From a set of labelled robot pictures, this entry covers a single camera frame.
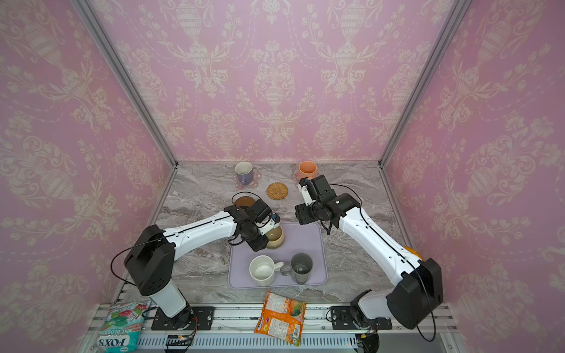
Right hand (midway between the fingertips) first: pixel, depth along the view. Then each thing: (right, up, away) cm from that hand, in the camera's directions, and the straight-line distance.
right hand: (305, 211), depth 80 cm
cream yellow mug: (-11, -11, +5) cm, 16 cm away
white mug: (-16, -22, +3) cm, 28 cm away
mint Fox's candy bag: (-60, -36, -9) cm, 71 cm away
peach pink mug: (+4, +18, +32) cm, 37 cm away
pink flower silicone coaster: (-24, +9, +33) cm, 42 cm away
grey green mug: (-2, -22, +2) cm, 22 cm away
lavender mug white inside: (-28, +15, +27) cm, 41 cm away
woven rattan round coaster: (-11, +6, +29) cm, 32 cm away
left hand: (-16, -14, +6) cm, 22 cm away
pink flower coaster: (-2, +12, +36) cm, 38 cm away
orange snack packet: (-8, -35, -7) cm, 36 cm away
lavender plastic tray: (-1, -13, +10) cm, 17 cm away
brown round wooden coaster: (-27, +2, +25) cm, 37 cm away
